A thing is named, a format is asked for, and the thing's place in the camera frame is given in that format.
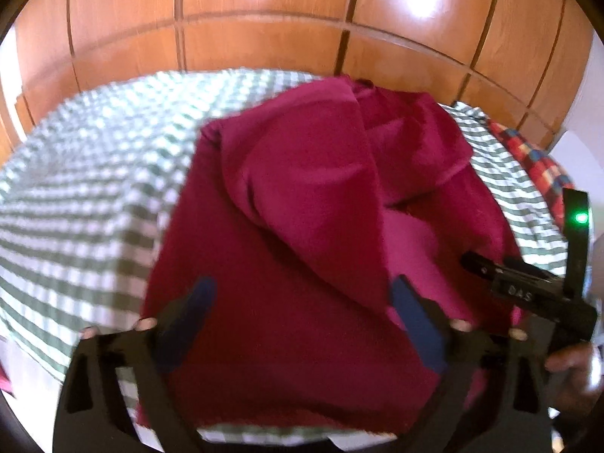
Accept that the green white checkered bedsheet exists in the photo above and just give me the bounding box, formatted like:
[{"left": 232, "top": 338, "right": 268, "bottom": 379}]
[{"left": 1, "top": 69, "right": 567, "bottom": 447}]

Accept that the person's right hand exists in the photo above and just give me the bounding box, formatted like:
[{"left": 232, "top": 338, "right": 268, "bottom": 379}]
[{"left": 545, "top": 342, "right": 603, "bottom": 418}]

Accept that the multicolour checkered pillow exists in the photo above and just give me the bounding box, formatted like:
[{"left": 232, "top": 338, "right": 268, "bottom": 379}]
[{"left": 487, "top": 119, "right": 575, "bottom": 230}]

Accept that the wooden panelled wardrobe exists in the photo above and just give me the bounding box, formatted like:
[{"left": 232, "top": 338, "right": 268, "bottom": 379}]
[{"left": 1, "top": 0, "right": 595, "bottom": 157}]

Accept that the crimson red garment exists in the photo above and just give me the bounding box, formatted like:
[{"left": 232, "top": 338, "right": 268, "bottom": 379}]
[{"left": 142, "top": 77, "right": 520, "bottom": 434}]

